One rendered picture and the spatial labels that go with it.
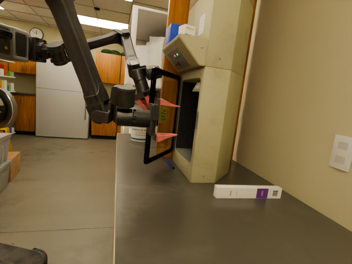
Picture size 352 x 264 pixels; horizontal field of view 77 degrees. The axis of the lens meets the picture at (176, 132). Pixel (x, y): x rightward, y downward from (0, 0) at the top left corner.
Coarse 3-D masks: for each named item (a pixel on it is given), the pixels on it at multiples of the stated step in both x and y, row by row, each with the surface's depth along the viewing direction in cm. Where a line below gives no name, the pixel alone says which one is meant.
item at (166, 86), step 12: (156, 84) 89; (168, 84) 100; (156, 96) 91; (168, 96) 102; (168, 108) 104; (168, 120) 107; (156, 132) 96; (168, 132) 109; (156, 144) 98; (168, 144) 112; (144, 156) 91
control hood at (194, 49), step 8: (176, 40) 84; (184, 40) 80; (192, 40) 80; (200, 40) 81; (168, 48) 99; (176, 48) 90; (184, 48) 83; (192, 48) 81; (200, 48) 82; (184, 56) 89; (192, 56) 82; (200, 56) 82; (192, 64) 88; (200, 64) 83
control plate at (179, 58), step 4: (172, 52) 98; (176, 52) 94; (168, 56) 106; (172, 56) 101; (176, 56) 97; (180, 56) 92; (172, 60) 106; (176, 60) 101; (180, 60) 96; (184, 60) 92; (180, 64) 100; (184, 64) 96; (188, 64) 92; (180, 68) 104
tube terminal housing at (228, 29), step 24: (216, 0) 80; (240, 0) 82; (192, 24) 102; (216, 24) 82; (240, 24) 87; (216, 48) 83; (240, 48) 92; (192, 72) 98; (216, 72) 85; (240, 72) 98; (216, 96) 87; (216, 120) 89; (216, 144) 91; (192, 168) 90; (216, 168) 93
